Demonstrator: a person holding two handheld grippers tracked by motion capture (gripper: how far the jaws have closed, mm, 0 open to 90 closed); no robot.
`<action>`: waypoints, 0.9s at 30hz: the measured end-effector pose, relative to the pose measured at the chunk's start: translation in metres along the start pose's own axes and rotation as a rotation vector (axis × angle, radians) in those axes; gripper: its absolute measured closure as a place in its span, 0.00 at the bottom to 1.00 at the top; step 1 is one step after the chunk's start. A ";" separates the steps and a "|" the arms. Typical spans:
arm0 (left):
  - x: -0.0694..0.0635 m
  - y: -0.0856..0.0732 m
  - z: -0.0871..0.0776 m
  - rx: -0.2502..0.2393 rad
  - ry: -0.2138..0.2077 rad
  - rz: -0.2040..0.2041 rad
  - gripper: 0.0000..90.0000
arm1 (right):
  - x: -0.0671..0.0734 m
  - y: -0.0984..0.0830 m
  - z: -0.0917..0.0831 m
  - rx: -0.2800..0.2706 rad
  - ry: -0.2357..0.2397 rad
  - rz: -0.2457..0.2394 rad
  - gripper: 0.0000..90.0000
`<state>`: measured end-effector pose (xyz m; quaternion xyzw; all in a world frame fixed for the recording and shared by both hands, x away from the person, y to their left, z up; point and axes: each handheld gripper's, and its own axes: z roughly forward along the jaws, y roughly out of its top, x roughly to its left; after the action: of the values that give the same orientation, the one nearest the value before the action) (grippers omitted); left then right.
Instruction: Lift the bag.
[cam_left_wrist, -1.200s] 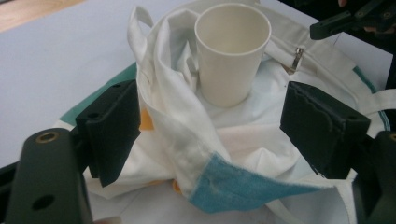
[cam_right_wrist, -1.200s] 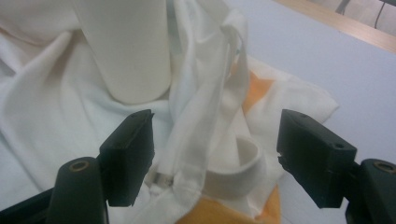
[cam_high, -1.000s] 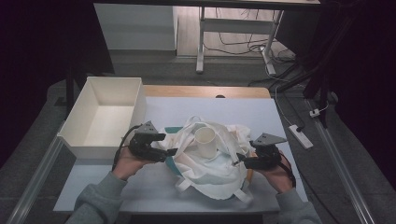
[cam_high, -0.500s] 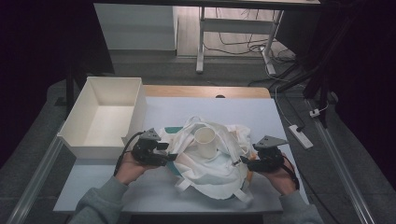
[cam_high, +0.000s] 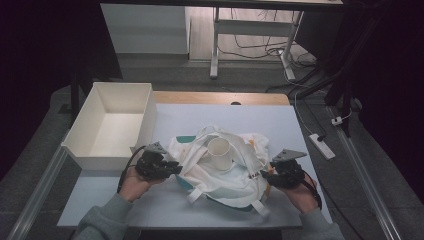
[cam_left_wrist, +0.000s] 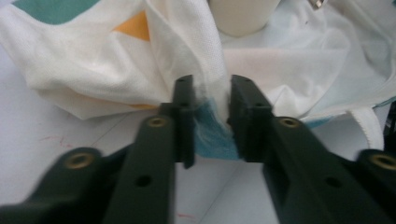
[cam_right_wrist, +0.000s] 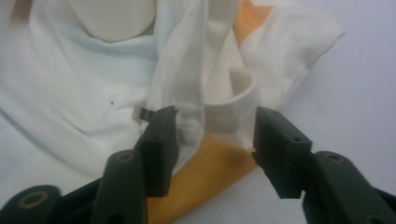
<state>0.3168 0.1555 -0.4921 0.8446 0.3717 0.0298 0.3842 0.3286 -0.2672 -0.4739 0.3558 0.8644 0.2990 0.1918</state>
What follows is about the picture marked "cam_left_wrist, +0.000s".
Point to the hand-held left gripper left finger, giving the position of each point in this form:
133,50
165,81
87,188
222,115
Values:
183,124

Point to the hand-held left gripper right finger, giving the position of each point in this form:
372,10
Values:
249,124

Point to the white cup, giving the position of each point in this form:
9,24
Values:
243,18

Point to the white tote bag coloured shapes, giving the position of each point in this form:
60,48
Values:
93,68

